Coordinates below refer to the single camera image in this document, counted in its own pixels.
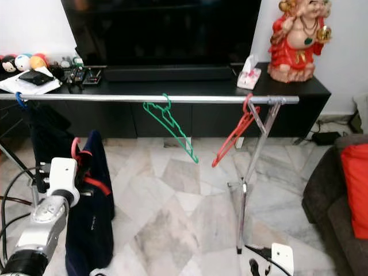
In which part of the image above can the white paper stack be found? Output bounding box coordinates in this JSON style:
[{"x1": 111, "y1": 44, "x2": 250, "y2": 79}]
[{"x1": 0, "y1": 68, "x2": 62, "y2": 95}]

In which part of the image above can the red cushion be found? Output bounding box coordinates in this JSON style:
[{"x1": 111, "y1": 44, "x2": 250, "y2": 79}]
[{"x1": 340, "y1": 144, "x2": 368, "y2": 240}]

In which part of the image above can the green black electronic gadget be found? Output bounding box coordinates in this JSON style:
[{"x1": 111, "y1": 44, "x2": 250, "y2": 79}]
[{"x1": 68, "y1": 55, "x2": 84, "y2": 84}]

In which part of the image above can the white tissue box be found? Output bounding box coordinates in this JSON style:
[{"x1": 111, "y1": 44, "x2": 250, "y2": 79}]
[{"x1": 236, "y1": 54, "x2": 261, "y2": 90}]

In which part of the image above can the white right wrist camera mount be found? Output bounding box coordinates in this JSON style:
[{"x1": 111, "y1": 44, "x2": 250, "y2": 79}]
[{"x1": 271, "y1": 243, "x2": 294, "y2": 276}]

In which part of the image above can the dark grey fabric sofa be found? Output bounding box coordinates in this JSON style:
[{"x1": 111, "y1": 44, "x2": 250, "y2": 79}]
[{"x1": 302, "y1": 133, "x2": 368, "y2": 276}]

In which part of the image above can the red plastic hanger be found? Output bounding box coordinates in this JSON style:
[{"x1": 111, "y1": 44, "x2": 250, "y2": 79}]
[
  {"x1": 212, "y1": 93, "x2": 260, "y2": 168},
  {"x1": 70, "y1": 137, "x2": 93, "y2": 173}
]

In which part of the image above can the navy shirt with red trim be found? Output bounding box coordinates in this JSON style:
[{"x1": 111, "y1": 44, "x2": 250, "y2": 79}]
[{"x1": 64, "y1": 130, "x2": 116, "y2": 276}]

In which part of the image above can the black TV cabinet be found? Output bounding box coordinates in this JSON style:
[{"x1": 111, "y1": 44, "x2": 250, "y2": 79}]
[{"x1": 0, "y1": 59, "x2": 332, "y2": 139}]

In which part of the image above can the white blue plush toy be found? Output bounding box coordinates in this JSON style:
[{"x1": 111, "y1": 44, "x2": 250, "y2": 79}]
[{"x1": 14, "y1": 53, "x2": 32, "y2": 72}]

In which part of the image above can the black wallet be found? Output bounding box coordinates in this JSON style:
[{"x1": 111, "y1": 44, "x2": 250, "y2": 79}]
[{"x1": 18, "y1": 70, "x2": 54, "y2": 86}]

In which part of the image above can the red laughing Buddha statue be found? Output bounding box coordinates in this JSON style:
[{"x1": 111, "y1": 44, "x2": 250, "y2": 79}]
[{"x1": 267, "y1": 0, "x2": 333, "y2": 83}]

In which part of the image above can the black soundbar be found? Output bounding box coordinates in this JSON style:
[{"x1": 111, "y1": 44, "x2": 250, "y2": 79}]
[{"x1": 103, "y1": 64, "x2": 233, "y2": 82}]

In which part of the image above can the orange round plush toy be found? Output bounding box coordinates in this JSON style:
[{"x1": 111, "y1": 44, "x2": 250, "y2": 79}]
[{"x1": 29, "y1": 53, "x2": 49, "y2": 70}]

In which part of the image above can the silver rack bar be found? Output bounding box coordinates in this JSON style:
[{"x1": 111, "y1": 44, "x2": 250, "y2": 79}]
[{"x1": 0, "y1": 93, "x2": 300, "y2": 105}]

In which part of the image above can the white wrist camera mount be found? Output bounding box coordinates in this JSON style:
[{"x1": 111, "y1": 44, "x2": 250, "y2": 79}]
[
  {"x1": 271, "y1": 243, "x2": 294, "y2": 276},
  {"x1": 48, "y1": 157, "x2": 80, "y2": 206}
]

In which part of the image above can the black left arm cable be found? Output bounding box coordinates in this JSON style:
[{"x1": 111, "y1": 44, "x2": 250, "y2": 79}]
[{"x1": 0, "y1": 167, "x2": 48, "y2": 271}]

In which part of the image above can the green plastic hanger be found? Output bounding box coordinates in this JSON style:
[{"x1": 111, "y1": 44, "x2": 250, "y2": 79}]
[{"x1": 143, "y1": 93, "x2": 200, "y2": 164}]

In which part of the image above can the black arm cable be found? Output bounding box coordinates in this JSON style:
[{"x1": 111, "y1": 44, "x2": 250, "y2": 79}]
[
  {"x1": 0, "y1": 167, "x2": 48, "y2": 271},
  {"x1": 244, "y1": 244, "x2": 294, "y2": 276}
]

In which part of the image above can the small black stand gadget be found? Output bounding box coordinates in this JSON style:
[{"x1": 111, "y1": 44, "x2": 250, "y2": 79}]
[{"x1": 82, "y1": 65, "x2": 105, "y2": 86}]

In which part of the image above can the blue plastic hanger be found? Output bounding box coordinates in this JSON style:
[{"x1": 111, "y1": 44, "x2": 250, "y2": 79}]
[{"x1": 15, "y1": 91, "x2": 28, "y2": 110}]

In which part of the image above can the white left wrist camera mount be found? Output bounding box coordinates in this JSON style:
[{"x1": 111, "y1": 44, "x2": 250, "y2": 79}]
[{"x1": 48, "y1": 157, "x2": 80, "y2": 206}]

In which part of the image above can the black television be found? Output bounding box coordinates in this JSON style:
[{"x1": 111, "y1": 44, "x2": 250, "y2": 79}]
[{"x1": 60, "y1": 0, "x2": 262, "y2": 68}]

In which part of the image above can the black power adapter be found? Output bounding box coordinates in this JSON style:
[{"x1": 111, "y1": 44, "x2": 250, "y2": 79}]
[{"x1": 310, "y1": 131, "x2": 343, "y2": 146}]

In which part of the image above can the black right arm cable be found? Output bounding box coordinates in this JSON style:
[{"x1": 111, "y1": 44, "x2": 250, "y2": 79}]
[{"x1": 244, "y1": 244, "x2": 294, "y2": 276}]

